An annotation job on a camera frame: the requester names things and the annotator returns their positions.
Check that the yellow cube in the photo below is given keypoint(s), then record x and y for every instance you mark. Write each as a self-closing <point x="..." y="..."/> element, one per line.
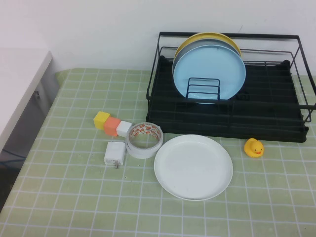
<point x="100" y="119"/>

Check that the white cube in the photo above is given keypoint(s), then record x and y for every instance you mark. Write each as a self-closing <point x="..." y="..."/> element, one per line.
<point x="123" y="128"/>

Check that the white tape roll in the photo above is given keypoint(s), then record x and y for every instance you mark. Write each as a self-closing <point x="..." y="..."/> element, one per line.
<point x="142" y="155"/>
<point x="145" y="128"/>

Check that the green checked tablecloth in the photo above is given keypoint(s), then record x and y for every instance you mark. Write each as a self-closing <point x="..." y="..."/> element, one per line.
<point x="74" y="197"/>

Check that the orange cube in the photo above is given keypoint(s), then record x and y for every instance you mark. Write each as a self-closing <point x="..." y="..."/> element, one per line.
<point x="111" y="126"/>

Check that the white side table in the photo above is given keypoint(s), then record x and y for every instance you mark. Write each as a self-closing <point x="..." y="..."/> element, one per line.
<point x="14" y="86"/>

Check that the yellow round plate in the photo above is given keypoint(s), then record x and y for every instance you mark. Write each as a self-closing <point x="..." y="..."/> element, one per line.
<point x="197" y="37"/>

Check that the light blue round plate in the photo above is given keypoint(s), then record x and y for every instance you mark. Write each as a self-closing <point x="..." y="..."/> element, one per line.
<point x="209" y="64"/>

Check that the white USB wall charger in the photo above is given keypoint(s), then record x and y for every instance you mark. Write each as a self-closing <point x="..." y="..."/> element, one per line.
<point x="113" y="153"/>

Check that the grey round plate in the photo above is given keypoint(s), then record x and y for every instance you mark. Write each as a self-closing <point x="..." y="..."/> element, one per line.
<point x="187" y="47"/>

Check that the white round plate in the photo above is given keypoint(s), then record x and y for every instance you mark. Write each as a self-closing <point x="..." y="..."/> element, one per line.
<point x="192" y="165"/>

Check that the yellow rubber duck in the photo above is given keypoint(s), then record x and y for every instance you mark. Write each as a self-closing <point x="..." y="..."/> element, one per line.
<point x="251" y="146"/>

